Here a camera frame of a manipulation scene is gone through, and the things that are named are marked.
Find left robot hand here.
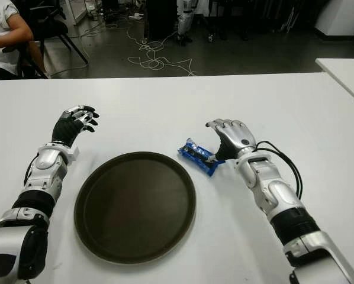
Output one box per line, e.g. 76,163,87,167
51,104,100,147

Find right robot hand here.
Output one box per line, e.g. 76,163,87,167
205,118,258,160

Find blue Oreo cookie pack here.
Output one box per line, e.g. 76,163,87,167
177,137,226,178

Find black office chair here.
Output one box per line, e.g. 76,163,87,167
2,0,89,79

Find round dark brown tray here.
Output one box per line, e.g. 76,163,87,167
73,151,197,264

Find white side table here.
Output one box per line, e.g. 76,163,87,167
314,58,354,109

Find standing humanoid robot legs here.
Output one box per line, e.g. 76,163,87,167
176,0,199,47

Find white cabinet with black base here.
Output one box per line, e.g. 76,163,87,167
313,0,354,38

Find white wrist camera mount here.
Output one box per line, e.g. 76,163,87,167
66,146,80,162

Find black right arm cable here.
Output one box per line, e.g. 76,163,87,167
255,140,304,199

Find white tangled floor cable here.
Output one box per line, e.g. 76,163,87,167
79,11,197,77

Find white cabinet frame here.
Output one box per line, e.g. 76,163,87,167
63,0,91,26

